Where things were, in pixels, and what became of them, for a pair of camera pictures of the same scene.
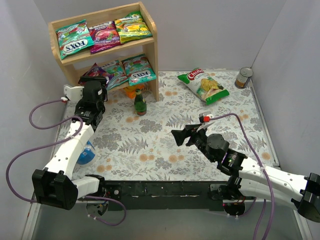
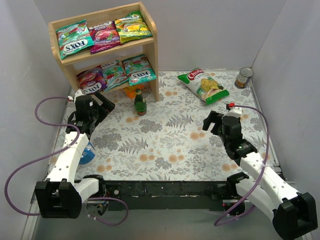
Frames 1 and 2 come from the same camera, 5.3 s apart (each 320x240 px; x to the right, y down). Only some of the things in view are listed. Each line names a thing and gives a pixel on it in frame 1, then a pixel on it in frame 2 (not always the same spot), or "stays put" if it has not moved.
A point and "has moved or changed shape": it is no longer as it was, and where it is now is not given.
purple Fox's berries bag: [96, 70] has moved or changed shape
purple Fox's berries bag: [103, 36] stays put
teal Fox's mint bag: [139, 70] stays put
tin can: [244, 73] stays put
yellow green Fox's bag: [132, 27] stays put
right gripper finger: [192, 129] -> [217, 129]
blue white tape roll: [87, 154] stays put
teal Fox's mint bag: [73, 38] stays put
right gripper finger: [180, 135] -> [213, 117]
